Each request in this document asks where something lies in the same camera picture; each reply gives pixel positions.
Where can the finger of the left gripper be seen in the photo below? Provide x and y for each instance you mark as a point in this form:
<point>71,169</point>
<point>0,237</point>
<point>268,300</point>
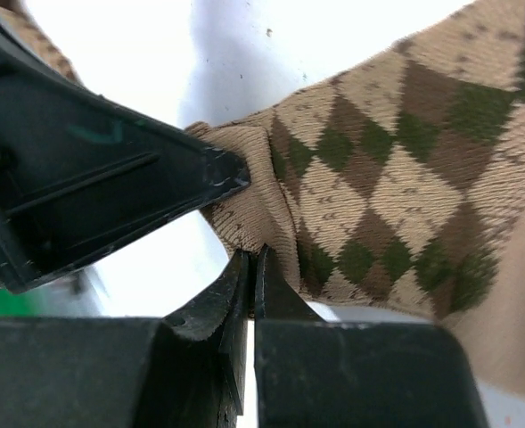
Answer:
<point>81,176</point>

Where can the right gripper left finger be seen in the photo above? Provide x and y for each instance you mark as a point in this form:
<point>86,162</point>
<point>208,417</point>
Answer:
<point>206,362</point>

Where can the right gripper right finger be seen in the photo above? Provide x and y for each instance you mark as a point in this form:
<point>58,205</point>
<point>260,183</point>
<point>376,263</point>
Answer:
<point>274,298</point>

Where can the tan argyle sock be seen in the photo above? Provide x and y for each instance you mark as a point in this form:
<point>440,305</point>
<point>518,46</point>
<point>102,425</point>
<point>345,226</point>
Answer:
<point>400,184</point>

